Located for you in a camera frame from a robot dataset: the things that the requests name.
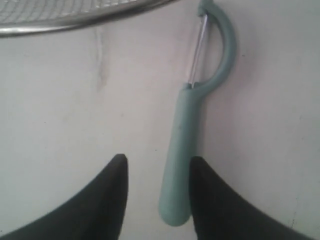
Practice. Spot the teal handled peeler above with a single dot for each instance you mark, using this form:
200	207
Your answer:
174	201

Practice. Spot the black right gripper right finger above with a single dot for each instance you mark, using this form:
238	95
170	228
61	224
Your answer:
220	213

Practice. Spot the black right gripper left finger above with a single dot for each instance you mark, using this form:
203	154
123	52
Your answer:
95	213

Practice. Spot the oval wire mesh basket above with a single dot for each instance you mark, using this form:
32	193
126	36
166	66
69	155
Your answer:
31	17

